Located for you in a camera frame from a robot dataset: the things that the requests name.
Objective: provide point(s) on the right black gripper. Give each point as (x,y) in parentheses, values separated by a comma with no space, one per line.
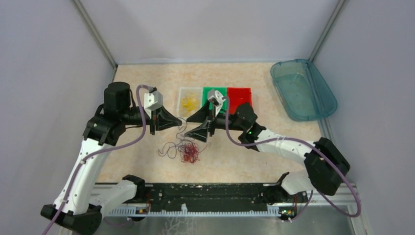
(200,132)

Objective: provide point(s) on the aluminium frame rail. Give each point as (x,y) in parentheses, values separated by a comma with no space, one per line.
(342,198)

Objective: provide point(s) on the green plastic bin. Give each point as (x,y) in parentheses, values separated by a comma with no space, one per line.
(223,90)

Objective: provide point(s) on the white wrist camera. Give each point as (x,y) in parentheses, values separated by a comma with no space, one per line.
(215,97)
(152,101)

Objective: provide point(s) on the red plastic bin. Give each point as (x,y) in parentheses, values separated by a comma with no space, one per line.
(238,95)

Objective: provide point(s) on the white toothed cable duct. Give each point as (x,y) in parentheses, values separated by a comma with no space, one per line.
(133,211)

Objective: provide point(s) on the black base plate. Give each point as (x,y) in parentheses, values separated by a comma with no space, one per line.
(221,197)

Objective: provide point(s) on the teal transparent tub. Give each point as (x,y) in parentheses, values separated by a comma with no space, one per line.
(303,92)

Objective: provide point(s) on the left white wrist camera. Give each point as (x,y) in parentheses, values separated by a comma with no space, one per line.
(152,101)

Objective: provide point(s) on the white plastic bin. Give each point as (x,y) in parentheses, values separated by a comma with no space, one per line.
(189,101)

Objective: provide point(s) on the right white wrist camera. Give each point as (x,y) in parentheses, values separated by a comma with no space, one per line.
(215,97)

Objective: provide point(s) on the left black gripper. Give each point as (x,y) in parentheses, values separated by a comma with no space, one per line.
(164,121)

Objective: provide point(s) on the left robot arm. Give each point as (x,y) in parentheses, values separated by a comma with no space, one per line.
(75,208)

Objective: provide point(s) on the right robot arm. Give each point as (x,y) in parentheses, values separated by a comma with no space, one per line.
(324,165)

